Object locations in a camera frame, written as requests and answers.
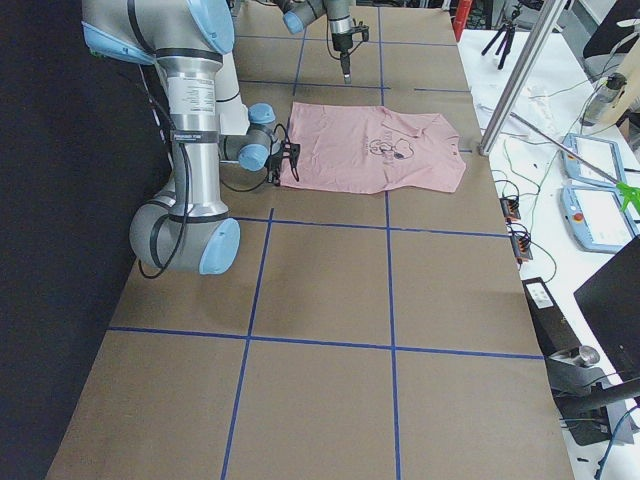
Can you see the black camera tripod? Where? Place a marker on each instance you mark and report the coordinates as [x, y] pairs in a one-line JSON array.
[[505, 35]]

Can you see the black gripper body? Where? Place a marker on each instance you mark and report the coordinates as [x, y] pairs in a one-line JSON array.
[[341, 44], [276, 163]]

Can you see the aluminium frame post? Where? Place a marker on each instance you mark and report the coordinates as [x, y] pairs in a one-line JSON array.
[[533, 46]]

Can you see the black monitor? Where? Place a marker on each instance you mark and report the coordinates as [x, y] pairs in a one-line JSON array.
[[609, 303]]

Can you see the black monitor stand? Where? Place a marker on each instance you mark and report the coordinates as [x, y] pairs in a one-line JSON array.
[[591, 406]]

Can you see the black power strip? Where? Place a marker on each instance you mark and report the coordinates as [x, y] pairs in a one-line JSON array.
[[510, 208], [520, 239]]

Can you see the upper teach pendant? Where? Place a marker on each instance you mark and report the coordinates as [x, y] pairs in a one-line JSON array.
[[603, 154]]

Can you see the lower teach pendant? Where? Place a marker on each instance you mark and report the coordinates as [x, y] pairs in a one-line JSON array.
[[596, 219]]

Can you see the black box with label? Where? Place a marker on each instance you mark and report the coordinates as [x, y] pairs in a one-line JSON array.
[[553, 331]]

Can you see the water bottle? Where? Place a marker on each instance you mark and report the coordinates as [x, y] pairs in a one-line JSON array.
[[605, 94]]

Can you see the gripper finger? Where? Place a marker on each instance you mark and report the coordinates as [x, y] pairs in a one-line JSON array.
[[347, 69], [290, 150], [341, 58], [288, 167]]

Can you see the pink Snoopy t-shirt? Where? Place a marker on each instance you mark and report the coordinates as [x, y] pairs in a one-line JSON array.
[[371, 149]]

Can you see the teach pendant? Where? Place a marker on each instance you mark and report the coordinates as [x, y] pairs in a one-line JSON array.
[[603, 154], [596, 219]]

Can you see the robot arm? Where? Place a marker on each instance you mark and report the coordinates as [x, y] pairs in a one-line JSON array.
[[297, 15], [186, 225]]

